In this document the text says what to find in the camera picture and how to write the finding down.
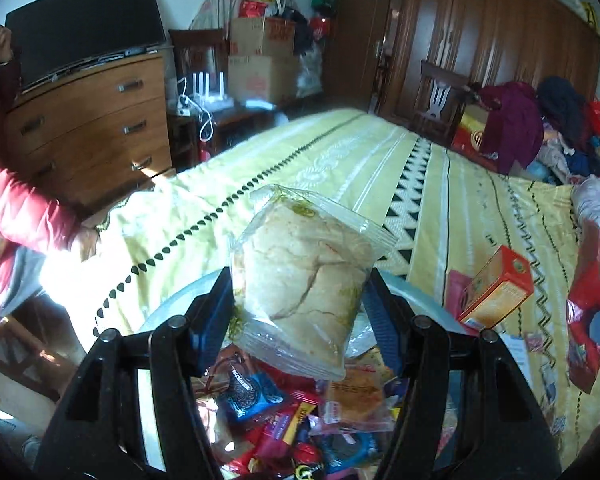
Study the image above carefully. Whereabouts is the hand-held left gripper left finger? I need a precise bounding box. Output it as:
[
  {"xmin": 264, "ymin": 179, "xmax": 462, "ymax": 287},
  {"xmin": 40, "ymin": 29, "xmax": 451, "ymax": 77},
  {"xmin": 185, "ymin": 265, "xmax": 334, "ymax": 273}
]
[{"xmin": 32, "ymin": 266, "xmax": 236, "ymax": 480}]

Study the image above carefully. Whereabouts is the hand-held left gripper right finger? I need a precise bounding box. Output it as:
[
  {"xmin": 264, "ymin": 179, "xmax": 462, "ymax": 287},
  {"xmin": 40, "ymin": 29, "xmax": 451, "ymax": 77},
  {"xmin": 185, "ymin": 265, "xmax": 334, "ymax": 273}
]
[{"xmin": 362, "ymin": 267, "xmax": 563, "ymax": 480}]

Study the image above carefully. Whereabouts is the translucent pale blue bowl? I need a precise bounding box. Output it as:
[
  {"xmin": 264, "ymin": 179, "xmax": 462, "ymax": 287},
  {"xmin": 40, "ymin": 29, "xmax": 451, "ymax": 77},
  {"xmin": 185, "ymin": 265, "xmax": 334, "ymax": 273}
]
[{"xmin": 137, "ymin": 270, "xmax": 481, "ymax": 480}]

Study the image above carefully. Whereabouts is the large red snack packet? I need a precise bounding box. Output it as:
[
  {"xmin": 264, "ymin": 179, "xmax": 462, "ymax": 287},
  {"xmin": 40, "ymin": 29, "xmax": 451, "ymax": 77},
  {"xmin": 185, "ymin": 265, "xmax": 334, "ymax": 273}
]
[{"xmin": 566, "ymin": 220, "xmax": 600, "ymax": 395}]

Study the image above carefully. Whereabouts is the pile of mixed snack packets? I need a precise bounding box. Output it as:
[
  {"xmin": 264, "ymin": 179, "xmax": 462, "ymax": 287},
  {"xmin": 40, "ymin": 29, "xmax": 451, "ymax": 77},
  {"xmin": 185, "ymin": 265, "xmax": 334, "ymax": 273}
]
[{"xmin": 190, "ymin": 330, "xmax": 461, "ymax": 480}]

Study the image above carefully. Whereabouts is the clear packet of bread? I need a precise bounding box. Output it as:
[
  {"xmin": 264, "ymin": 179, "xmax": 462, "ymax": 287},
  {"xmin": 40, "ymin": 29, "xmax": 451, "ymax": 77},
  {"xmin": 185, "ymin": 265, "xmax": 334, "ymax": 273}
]
[{"xmin": 227, "ymin": 184, "xmax": 398, "ymax": 382}]

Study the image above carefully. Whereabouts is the flat red box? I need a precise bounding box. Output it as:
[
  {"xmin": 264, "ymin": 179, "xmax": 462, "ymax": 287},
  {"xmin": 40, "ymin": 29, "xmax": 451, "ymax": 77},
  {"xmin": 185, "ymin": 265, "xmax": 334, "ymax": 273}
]
[{"xmin": 445, "ymin": 270, "xmax": 473, "ymax": 321}]

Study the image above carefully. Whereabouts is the long grey white box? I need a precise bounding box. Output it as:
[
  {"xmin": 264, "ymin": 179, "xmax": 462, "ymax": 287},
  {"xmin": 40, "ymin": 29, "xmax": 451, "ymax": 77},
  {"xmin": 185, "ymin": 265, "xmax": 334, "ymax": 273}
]
[{"xmin": 500, "ymin": 332, "xmax": 546, "ymax": 391}]

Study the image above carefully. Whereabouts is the orange red carton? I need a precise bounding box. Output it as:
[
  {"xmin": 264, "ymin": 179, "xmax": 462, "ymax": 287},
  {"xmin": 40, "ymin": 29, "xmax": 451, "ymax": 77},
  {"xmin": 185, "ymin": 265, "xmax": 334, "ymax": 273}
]
[{"xmin": 456, "ymin": 245, "xmax": 535, "ymax": 331}]

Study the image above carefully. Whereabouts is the yellow patterned bedspread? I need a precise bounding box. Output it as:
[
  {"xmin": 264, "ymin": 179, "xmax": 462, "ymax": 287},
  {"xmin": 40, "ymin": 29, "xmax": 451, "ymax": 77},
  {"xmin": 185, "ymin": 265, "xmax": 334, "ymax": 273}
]
[{"xmin": 40, "ymin": 109, "xmax": 600, "ymax": 461}]

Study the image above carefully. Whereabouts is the pile of mixed clothes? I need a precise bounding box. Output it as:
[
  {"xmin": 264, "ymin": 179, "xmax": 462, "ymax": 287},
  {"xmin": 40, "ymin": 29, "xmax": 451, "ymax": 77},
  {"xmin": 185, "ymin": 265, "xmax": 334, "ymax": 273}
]
[{"xmin": 527, "ymin": 125, "xmax": 600, "ymax": 186}]

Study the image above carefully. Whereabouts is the wooden stool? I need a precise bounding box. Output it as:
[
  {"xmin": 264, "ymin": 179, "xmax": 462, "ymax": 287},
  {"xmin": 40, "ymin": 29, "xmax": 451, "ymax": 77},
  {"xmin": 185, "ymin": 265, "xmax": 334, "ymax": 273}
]
[{"xmin": 0, "ymin": 305, "xmax": 76, "ymax": 401}]

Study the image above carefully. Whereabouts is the low dark wooden table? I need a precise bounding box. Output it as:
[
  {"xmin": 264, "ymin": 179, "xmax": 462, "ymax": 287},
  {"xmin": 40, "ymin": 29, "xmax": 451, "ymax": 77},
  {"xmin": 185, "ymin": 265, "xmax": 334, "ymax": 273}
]
[{"xmin": 167, "ymin": 105, "xmax": 291, "ymax": 166}]

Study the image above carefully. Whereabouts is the red gold gift box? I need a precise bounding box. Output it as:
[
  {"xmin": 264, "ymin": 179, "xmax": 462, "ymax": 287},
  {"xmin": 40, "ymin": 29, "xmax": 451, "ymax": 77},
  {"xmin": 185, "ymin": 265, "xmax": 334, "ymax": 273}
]
[{"xmin": 450, "ymin": 104, "xmax": 501, "ymax": 168}]

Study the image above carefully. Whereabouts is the carved back wooden chair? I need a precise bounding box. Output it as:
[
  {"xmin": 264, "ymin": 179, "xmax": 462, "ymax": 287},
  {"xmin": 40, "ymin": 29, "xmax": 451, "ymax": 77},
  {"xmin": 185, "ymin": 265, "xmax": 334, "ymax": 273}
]
[{"xmin": 410, "ymin": 60, "xmax": 473, "ymax": 146}]

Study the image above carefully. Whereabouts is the white router with antennas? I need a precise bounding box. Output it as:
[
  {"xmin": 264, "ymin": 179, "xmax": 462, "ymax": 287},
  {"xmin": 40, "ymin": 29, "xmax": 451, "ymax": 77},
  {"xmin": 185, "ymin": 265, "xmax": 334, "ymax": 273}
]
[{"xmin": 187, "ymin": 72, "xmax": 236, "ymax": 111}]

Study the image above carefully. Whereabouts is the dark navy garment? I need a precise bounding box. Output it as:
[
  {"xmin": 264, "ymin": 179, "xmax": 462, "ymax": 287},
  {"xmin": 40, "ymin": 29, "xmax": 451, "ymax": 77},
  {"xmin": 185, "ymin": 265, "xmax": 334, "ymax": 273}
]
[{"xmin": 537, "ymin": 76, "xmax": 593, "ymax": 151}]

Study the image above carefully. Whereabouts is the maroon garment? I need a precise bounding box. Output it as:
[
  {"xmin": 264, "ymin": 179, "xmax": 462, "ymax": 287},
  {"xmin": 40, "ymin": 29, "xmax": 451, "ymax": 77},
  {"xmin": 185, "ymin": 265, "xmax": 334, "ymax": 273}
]
[{"xmin": 472, "ymin": 82, "xmax": 546, "ymax": 176}]

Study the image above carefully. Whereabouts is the wooden dresser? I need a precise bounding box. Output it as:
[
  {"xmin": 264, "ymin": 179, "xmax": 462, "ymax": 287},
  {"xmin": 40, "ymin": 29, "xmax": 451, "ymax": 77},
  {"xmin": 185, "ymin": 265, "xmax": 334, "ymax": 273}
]
[{"xmin": 5, "ymin": 52, "xmax": 173, "ymax": 211}]

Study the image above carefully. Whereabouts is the printed plastic bag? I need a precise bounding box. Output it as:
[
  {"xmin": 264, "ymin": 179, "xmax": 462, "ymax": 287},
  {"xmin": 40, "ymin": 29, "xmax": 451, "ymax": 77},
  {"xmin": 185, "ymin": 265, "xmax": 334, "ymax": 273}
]
[{"xmin": 296, "ymin": 52, "xmax": 326, "ymax": 98}]

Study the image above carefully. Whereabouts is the plain dark wooden chair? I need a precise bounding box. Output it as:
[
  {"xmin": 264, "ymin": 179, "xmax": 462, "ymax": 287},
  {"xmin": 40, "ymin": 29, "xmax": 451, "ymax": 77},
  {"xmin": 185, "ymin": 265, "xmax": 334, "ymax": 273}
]
[{"xmin": 169, "ymin": 29, "xmax": 231, "ymax": 111}]

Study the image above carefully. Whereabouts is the black garment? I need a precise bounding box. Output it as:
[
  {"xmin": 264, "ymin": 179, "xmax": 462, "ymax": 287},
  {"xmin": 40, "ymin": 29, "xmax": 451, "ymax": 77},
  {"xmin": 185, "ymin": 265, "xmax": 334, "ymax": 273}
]
[{"xmin": 292, "ymin": 7, "xmax": 316, "ymax": 56}]

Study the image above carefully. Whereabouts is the brown wooden wardrobe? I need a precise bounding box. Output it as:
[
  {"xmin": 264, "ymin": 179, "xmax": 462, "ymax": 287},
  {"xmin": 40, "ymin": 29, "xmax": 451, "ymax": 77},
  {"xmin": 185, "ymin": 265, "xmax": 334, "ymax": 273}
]
[{"xmin": 327, "ymin": 0, "xmax": 600, "ymax": 126}]

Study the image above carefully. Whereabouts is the black television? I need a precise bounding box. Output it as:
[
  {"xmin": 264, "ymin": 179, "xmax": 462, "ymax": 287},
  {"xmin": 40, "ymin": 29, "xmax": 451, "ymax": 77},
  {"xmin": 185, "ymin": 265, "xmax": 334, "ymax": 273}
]
[{"xmin": 4, "ymin": 0, "xmax": 167, "ymax": 92}]

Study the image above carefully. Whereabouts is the round striped tabletop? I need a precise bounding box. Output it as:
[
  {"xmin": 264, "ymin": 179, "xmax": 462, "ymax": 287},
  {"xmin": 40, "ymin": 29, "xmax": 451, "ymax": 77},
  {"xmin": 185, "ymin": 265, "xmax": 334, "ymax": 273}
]
[{"xmin": 189, "ymin": 0, "xmax": 301, "ymax": 31}]

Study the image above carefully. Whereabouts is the white power strip with cables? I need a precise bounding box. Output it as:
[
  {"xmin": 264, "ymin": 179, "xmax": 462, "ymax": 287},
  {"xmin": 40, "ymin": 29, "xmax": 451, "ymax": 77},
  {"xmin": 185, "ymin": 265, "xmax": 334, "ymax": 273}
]
[{"xmin": 175, "ymin": 94, "xmax": 216, "ymax": 146}]

